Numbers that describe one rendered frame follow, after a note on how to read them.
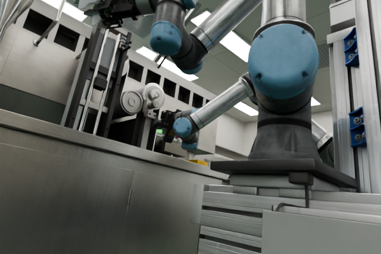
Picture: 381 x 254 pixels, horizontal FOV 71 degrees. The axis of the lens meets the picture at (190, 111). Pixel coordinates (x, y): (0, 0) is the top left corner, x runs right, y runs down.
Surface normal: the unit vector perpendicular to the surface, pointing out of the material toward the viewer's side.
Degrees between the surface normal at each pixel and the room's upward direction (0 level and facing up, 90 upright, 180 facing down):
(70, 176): 90
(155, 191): 90
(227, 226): 90
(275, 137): 72
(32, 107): 90
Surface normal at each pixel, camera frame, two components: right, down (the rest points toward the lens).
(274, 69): -0.34, -0.24
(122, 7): -0.31, -0.47
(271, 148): -0.47, -0.61
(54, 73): 0.69, -0.15
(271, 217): -0.70, -0.32
